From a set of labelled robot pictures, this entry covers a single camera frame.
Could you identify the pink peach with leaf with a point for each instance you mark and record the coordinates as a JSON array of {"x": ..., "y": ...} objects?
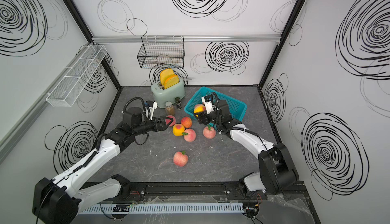
[{"x": 189, "y": 135}]

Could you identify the yellow peach red spot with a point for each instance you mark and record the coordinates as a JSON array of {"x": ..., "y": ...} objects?
[{"x": 178, "y": 130}]

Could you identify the white mesh wall shelf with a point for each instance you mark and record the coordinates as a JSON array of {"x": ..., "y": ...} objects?
[{"x": 85, "y": 74}]

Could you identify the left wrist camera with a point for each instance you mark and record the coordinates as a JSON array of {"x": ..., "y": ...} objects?
[{"x": 150, "y": 108}]

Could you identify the teal plastic basket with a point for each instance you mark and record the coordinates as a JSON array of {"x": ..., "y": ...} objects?
[{"x": 236, "y": 107}]

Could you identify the black wire wall basket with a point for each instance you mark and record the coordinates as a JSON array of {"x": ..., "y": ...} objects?
[{"x": 156, "y": 50}]

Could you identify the black lid spice bottle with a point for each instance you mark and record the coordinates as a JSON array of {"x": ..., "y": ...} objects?
[{"x": 178, "y": 102}]

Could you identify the white slotted cable duct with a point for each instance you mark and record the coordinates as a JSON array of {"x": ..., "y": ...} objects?
[{"x": 164, "y": 208}]

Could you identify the aluminium wall rail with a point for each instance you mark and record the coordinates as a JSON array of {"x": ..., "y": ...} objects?
[{"x": 186, "y": 38}]

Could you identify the mint green toaster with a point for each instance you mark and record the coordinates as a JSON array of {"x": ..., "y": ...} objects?
[{"x": 161, "y": 96}]

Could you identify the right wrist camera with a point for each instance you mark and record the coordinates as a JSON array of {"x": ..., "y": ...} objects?
[{"x": 208, "y": 103}]

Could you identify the front yellow toast slice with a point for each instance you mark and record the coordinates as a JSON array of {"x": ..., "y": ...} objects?
[{"x": 171, "y": 81}]

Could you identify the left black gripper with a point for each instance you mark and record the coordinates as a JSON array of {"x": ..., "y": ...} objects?
[{"x": 163, "y": 127}]

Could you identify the rear yellow toast slice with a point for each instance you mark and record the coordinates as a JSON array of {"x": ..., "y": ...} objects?
[{"x": 165, "y": 74}]

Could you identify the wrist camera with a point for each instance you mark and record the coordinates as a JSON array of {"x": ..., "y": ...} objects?
[
  {"x": 208, "y": 103},
  {"x": 150, "y": 108}
]

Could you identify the yellow toast slice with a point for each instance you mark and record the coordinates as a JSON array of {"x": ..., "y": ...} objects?
[
  {"x": 171, "y": 81},
  {"x": 165, "y": 74}
]

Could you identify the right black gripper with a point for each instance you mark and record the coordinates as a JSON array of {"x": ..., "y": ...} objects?
[{"x": 202, "y": 115}]

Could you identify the orange red wrinkled peach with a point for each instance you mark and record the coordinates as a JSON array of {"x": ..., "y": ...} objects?
[{"x": 186, "y": 122}]

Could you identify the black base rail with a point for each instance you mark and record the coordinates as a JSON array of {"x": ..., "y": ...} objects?
[{"x": 231, "y": 190}]

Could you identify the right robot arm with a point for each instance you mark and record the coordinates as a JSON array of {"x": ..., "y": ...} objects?
[{"x": 276, "y": 168}]

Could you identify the silver lid spice jar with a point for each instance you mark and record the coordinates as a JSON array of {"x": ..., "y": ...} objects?
[{"x": 169, "y": 108}]

